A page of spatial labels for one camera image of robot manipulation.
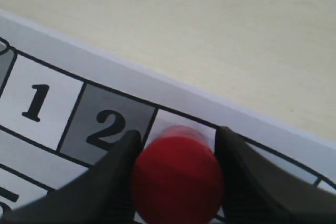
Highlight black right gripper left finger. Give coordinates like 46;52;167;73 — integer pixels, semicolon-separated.
1;130;142;223

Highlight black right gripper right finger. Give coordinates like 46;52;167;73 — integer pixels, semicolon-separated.
215;126;335;223

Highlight red cylinder game piece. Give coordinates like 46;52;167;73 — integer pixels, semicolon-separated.
131;125;224;223

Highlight printed paper game board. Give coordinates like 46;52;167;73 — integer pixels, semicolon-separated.
1;11;335;223

